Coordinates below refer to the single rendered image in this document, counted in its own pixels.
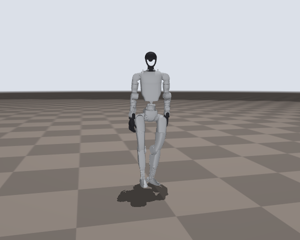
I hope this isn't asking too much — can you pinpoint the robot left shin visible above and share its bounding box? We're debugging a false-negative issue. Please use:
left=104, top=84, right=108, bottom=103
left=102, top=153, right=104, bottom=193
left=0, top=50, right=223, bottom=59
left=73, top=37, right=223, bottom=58
left=149, top=150, right=161, bottom=180

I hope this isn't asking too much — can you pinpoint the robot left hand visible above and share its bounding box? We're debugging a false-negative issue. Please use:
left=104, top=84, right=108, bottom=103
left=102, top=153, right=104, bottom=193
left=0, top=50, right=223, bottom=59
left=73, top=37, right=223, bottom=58
left=164, top=112, right=170, bottom=127

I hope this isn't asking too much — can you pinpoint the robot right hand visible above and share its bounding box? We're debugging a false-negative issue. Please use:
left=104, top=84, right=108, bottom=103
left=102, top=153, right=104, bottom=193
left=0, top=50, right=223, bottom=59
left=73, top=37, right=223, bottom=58
left=128, top=113, right=137, bottom=133

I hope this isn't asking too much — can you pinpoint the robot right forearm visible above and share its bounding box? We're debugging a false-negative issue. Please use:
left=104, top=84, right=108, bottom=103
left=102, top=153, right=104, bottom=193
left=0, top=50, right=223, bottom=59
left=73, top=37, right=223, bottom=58
left=128, top=93, right=137, bottom=118

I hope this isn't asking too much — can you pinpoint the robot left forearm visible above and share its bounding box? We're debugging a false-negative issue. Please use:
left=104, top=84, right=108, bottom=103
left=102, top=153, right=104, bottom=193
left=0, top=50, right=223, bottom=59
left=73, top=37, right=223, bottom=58
left=163, top=95, right=172, bottom=115

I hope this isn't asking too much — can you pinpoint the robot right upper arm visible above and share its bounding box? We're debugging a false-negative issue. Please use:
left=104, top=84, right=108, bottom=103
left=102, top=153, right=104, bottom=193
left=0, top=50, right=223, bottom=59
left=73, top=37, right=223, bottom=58
left=131, top=73, right=141, bottom=100

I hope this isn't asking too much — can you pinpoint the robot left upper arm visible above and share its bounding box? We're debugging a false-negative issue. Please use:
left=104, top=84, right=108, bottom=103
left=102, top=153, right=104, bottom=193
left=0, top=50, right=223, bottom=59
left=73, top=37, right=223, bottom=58
left=161, top=72, right=171, bottom=100

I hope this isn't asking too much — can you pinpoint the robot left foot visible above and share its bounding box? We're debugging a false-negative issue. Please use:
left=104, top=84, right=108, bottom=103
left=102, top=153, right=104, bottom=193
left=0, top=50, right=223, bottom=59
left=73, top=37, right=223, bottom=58
left=146, top=177, right=161, bottom=186

